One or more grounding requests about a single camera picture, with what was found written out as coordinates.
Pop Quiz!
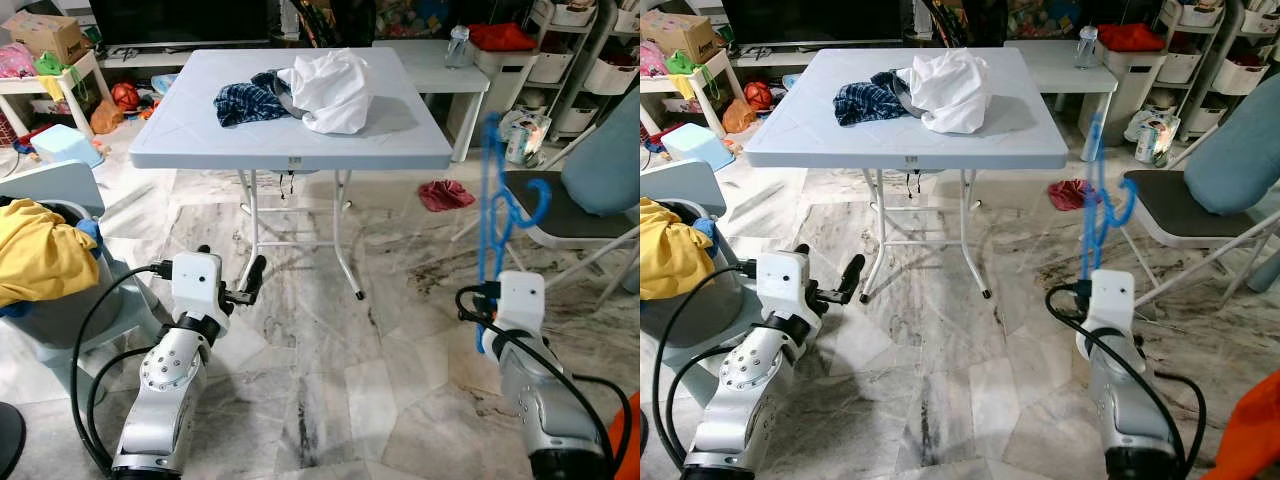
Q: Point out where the blue plastic hanger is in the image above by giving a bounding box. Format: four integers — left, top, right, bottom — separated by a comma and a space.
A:
1075, 112, 1141, 283
475, 112, 553, 351

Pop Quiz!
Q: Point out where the yellow shirt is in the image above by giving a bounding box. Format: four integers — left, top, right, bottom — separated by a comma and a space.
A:
640, 197, 719, 301
0, 197, 101, 309

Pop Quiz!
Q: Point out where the white shirt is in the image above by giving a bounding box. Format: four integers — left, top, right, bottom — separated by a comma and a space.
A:
277, 48, 376, 136
895, 48, 993, 134

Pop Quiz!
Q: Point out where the small red cloth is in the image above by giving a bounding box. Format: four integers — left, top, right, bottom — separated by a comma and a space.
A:
1048, 178, 1096, 211
417, 178, 476, 213

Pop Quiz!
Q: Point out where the white folding table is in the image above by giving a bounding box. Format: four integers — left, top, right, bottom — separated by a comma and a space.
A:
128, 47, 456, 301
743, 47, 1069, 301

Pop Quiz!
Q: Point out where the printed tin can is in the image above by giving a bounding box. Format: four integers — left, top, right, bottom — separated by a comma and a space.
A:
1133, 110, 1181, 166
505, 110, 553, 166

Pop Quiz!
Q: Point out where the blue plaid shirt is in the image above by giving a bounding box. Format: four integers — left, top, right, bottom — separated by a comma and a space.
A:
833, 70, 916, 128
213, 70, 301, 129

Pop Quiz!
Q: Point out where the blue-grey oval cushion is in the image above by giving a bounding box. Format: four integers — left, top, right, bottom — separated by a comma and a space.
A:
1183, 100, 1280, 216
560, 90, 641, 218

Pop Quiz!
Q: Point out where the light blue kid chair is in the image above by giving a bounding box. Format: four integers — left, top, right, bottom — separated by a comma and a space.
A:
640, 160, 776, 386
0, 160, 173, 386

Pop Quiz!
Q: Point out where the orange bag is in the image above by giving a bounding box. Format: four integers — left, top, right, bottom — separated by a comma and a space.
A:
90, 98, 126, 136
722, 98, 759, 134

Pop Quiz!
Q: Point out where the light blue plastic tub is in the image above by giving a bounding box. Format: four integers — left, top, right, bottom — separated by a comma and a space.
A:
662, 125, 736, 173
30, 125, 106, 169

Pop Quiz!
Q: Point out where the orange shirt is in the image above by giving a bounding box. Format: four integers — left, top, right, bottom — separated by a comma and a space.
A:
610, 390, 641, 480
1210, 368, 1280, 480

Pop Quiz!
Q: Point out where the tall white storage bin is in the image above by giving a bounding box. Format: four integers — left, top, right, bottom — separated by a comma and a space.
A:
1100, 45, 1166, 149
470, 45, 541, 151

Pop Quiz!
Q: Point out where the white toy shelf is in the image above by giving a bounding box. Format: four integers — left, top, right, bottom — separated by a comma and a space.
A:
640, 50, 741, 141
0, 50, 111, 141

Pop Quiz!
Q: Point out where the white shelf with bins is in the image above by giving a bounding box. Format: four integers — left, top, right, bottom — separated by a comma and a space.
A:
530, 0, 641, 141
1160, 0, 1280, 121

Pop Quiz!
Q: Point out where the black television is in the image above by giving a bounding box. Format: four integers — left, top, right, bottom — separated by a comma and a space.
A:
90, 0, 271, 46
722, 0, 906, 46

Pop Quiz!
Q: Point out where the red cloth bundle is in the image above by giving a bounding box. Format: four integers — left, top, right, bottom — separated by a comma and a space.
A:
1097, 22, 1166, 53
468, 22, 539, 53

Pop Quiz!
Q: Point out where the brown cardboard box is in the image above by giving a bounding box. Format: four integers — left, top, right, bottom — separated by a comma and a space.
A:
640, 10, 729, 66
0, 12, 86, 66

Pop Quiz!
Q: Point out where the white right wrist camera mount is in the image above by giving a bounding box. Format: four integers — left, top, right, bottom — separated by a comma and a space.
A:
495, 269, 549, 337
1087, 269, 1137, 337

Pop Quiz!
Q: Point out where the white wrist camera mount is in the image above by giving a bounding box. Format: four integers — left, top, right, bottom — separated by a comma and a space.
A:
1087, 269, 1137, 337
495, 269, 549, 337
169, 251, 224, 322
756, 249, 810, 320

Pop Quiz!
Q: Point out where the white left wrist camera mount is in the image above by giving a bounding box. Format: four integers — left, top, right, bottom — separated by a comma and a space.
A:
756, 249, 810, 320
169, 251, 224, 322

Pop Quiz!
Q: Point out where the grey folding chair white frame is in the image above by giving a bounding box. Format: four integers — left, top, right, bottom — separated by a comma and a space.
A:
1115, 100, 1280, 311
455, 85, 641, 311

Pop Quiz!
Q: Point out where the short black left arm cable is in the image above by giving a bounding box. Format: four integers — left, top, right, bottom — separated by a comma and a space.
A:
670, 342, 751, 466
88, 342, 166, 469

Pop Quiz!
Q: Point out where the long black left arm cable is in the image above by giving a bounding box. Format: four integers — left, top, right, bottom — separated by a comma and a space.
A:
70, 262, 176, 476
652, 262, 763, 476

